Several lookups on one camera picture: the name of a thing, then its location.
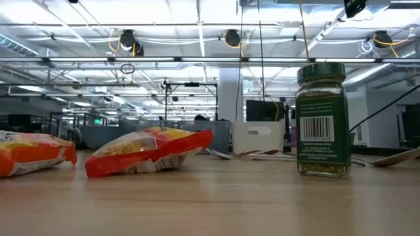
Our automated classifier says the red ramen noodle packet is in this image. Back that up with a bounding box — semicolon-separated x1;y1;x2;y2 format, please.
85;127;214;178

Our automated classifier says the black ceiling cable reel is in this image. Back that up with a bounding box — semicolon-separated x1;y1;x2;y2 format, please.
373;30;393;49
119;29;145;56
224;29;241;47

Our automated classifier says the yellow power cord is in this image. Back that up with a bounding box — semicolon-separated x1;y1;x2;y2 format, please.
298;0;311;65

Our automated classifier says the green lid spice jar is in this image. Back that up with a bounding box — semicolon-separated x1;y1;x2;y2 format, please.
295;62;352;179

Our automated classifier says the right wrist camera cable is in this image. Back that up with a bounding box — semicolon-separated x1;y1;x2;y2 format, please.
348;83;420;134

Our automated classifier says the iridescent purple spoon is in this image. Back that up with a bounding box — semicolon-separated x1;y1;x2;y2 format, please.
234;149;263;157

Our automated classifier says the black metal frame rig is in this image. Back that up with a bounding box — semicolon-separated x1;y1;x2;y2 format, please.
165;82;219;121

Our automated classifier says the white plastic bin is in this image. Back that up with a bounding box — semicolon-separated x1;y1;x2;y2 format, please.
232;121;285;155

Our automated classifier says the orange ramen noodle packet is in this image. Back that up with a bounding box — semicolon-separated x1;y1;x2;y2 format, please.
0;130;78;178

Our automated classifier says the black hanging cord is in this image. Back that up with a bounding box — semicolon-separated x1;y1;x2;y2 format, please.
257;0;266;102

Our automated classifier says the blue white patterned handle spoon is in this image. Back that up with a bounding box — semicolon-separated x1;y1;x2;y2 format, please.
205;147;298;162

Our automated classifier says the orange handled silver spoon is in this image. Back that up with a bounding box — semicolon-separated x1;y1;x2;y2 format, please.
351;146;420;168

